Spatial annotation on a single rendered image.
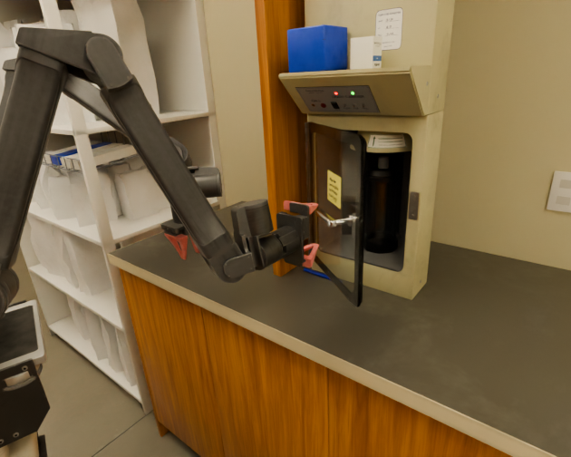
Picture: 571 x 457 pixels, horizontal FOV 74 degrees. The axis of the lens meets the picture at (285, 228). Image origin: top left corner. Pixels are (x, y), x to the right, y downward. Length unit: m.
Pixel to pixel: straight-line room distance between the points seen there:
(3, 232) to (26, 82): 0.21
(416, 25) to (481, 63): 0.44
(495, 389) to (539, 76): 0.83
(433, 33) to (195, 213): 0.60
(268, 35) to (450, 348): 0.83
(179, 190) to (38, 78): 0.24
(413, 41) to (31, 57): 0.69
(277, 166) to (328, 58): 0.31
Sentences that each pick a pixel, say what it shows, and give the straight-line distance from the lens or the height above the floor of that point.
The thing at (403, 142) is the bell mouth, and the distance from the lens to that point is 1.00.
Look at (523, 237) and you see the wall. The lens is 1.40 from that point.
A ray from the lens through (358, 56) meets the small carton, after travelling 0.89.
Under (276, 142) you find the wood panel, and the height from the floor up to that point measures 1.34.
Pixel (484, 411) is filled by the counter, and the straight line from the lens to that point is 0.83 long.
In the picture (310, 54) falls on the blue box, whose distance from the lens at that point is 0.92.
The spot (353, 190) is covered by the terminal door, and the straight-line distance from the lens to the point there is 0.82.
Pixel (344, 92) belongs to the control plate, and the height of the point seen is 1.46.
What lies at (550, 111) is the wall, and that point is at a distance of 1.31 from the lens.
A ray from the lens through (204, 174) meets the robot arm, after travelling 0.93.
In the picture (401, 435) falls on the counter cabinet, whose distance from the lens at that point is 0.96.
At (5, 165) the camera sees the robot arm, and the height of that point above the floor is 1.41.
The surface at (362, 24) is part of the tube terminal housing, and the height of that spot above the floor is 1.60.
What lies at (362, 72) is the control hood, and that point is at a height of 1.50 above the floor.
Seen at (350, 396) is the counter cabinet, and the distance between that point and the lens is 0.97.
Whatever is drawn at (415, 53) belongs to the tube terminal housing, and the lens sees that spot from 0.92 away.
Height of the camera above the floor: 1.51
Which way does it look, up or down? 22 degrees down
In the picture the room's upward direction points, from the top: 3 degrees counter-clockwise
